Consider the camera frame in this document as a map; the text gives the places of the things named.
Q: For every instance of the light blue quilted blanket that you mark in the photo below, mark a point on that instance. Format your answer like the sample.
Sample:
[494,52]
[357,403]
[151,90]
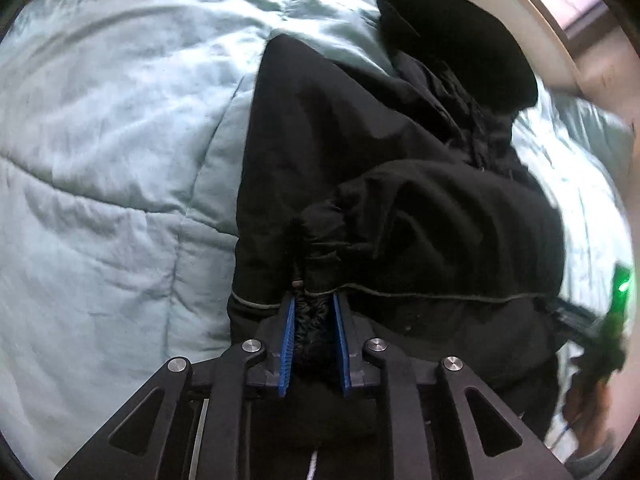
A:
[120,160]

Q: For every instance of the person's right forearm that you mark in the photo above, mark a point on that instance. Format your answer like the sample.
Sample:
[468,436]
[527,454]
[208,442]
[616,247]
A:
[590,440]

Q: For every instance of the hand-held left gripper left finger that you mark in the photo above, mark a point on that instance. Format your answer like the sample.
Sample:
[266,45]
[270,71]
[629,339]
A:
[288,340]

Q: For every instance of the black jacket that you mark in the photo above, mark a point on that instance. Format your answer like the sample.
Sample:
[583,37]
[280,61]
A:
[400,200]

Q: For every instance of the beige bed frame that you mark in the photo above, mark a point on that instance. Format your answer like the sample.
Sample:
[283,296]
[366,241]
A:
[535,15]

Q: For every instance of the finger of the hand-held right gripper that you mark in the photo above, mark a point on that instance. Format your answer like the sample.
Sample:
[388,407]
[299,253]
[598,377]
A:
[570,316]

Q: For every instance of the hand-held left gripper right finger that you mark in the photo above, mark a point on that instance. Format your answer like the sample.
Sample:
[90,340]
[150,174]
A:
[342,340]

